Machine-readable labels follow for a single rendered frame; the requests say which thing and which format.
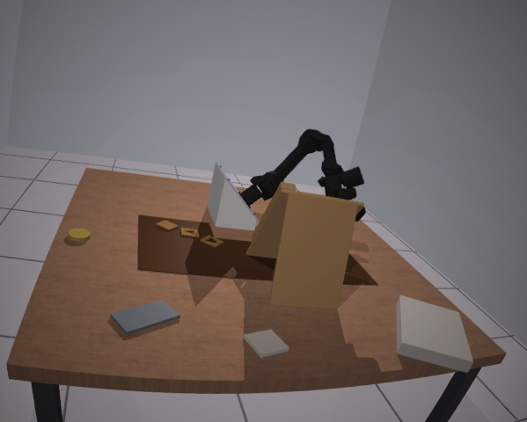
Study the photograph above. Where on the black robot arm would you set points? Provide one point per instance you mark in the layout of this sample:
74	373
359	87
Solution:
310	141

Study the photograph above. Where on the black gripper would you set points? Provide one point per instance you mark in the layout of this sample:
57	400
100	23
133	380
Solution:
359	216

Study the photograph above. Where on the yellow flat disc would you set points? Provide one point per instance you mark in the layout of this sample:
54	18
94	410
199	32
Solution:
79	235

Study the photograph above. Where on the tan wooden board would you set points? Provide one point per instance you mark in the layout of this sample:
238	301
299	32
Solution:
310	236

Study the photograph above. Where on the tan tile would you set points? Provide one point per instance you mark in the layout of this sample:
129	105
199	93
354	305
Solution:
211	241
190	232
167	225

